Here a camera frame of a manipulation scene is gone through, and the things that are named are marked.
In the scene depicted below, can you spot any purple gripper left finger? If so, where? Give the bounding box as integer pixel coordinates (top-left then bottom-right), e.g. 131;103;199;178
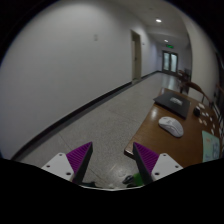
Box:
41;141;94;185

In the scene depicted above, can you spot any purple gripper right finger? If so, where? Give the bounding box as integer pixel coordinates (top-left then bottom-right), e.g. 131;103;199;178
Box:
132;141;184;186

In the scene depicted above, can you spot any white computer mouse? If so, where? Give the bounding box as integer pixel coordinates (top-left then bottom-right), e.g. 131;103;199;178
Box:
158;117;184;138

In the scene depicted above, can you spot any black mouse pad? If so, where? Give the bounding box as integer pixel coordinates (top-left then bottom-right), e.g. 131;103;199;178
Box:
154;92;190;119

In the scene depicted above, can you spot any light green paper sheet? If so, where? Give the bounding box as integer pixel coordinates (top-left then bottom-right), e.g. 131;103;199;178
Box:
202;131;220;162

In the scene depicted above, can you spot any small black round object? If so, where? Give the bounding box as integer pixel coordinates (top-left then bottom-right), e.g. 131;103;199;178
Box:
193;107;201;117

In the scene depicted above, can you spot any wooden chair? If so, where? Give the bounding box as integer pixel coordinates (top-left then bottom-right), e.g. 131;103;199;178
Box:
178;70;212;104

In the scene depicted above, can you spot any beige side door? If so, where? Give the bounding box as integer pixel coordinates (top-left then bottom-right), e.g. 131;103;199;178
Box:
131;31;141;81

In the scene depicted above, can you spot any glass double door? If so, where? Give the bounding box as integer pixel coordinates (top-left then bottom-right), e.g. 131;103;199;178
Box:
162;51;178;75

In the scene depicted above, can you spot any green exit sign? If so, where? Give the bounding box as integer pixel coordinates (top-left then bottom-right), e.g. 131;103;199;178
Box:
166;44;174;49

